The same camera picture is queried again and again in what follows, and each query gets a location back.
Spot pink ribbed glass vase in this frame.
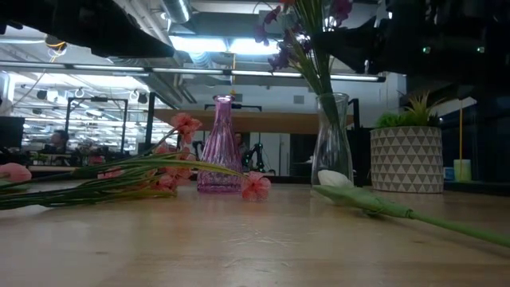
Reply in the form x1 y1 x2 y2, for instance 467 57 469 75
196 94 245 195

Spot silver ventilation duct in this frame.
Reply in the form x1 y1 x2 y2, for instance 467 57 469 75
161 0 193 24

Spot black ceiling camera yellow cable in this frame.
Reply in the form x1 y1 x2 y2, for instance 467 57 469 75
44 34 69 52

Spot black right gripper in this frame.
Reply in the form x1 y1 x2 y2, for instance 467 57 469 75
312 0 443 79

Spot yellow hanging cable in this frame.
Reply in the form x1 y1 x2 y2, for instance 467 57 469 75
457 105 465 180

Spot clear glass vase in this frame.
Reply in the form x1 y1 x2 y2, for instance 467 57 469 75
310 92 355 188

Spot black background rig frame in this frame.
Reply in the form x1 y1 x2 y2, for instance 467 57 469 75
62 96 129 155

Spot wooden shelf black frame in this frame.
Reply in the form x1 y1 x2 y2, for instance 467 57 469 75
145 92 363 187

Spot potted plant triangle-patterned pot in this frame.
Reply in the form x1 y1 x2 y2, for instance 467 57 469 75
369 90 445 195

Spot person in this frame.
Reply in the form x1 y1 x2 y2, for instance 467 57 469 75
234 132 249 159
48 129 71 155

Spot pink artificial flower bunch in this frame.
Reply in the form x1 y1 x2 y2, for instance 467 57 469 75
0 112 273 211

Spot white artificial tulip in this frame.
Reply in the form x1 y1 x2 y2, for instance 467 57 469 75
312 169 510 248

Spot long LED light bar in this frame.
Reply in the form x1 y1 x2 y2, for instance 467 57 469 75
0 59 386 84

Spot black monitor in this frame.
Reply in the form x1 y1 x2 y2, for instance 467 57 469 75
0 116 26 149

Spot black background camera bar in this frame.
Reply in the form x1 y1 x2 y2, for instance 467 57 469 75
204 103 263 112

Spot pale green cup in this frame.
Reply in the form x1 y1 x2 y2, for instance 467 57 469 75
453 159 473 183

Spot purple artificial flower bunch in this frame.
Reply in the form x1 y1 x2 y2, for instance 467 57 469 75
253 0 354 132

